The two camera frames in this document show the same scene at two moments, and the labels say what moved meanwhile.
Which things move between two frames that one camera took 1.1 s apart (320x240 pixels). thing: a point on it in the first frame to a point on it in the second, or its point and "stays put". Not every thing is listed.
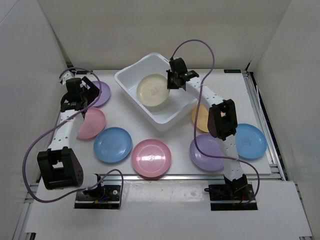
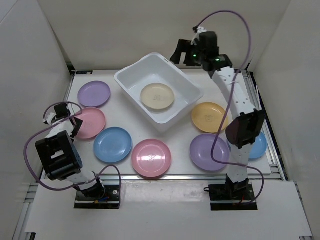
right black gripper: x=170 y=85 to x=183 y=46
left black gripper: x=93 y=91 to x=79 y=123
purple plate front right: x=209 y=145 stays put
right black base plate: x=231 y=197 stays put
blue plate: x=113 y=144 stays put
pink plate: x=93 y=124 stays put
